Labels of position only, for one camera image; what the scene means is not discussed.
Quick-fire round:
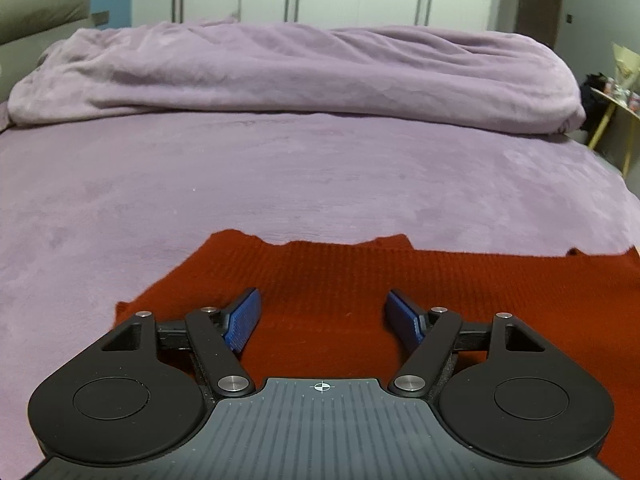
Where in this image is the wrapped flower bouquet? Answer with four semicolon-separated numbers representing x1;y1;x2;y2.
611;42;640;97

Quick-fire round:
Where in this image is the dark clothes pile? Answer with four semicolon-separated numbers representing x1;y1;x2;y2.
579;73;609;134

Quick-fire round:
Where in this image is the purple fleece duvet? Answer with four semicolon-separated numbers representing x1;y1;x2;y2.
7;21;587;137

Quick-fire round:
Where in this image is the purple bed sheet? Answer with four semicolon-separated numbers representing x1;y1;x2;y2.
0;102;640;480

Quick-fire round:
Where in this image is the wooden side table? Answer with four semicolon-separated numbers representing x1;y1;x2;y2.
587;86;640;179

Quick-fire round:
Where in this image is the red knit cardigan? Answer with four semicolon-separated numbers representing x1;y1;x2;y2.
114;229;640;480

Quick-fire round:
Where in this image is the grey padded headboard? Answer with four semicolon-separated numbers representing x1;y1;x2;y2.
0;0;94;106

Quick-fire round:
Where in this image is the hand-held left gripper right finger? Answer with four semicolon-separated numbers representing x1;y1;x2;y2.
384;288;552;398

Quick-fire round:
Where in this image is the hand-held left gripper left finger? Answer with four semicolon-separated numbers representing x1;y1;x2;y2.
97;287;264;398

